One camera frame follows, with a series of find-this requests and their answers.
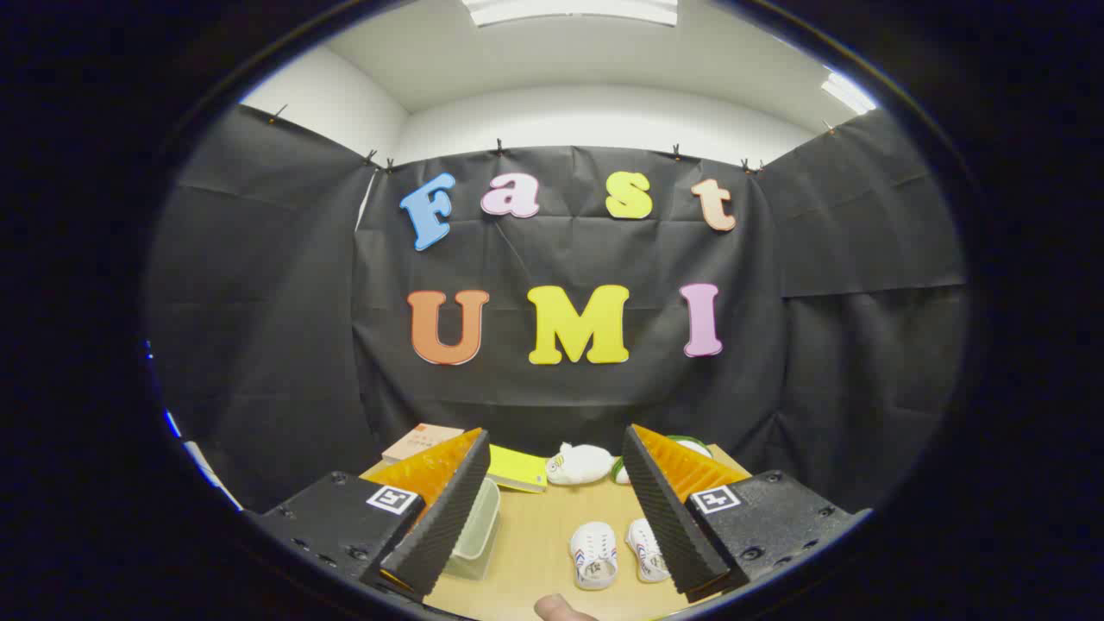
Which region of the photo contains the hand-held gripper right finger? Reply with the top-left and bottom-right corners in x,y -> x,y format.
621,424 -> 872,605

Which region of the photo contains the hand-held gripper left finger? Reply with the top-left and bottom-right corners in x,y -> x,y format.
250,427 -> 492,605

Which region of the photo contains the white canvas shoe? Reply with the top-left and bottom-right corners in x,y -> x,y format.
625,517 -> 672,584
568,521 -> 619,591

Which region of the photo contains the beige fabric storage box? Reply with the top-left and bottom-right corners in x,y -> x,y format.
444,477 -> 502,581

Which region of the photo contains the beige paperback book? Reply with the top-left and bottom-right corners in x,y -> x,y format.
382,423 -> 467,464

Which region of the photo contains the yellow book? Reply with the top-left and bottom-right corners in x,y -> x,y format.
486,444 -> 549,494

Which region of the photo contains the watermelon slice plush toy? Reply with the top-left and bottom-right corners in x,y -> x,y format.
611,435 -> 715,486

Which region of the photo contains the white plush toy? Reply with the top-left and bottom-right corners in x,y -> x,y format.
545,442 -> 617,486

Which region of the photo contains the black backdrop cloth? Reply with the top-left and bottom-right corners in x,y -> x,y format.
147,103 -> 967,514

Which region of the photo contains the ceiling light panel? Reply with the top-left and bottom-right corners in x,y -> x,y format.
821,72 -> 878,116
461,0 -> 681,28

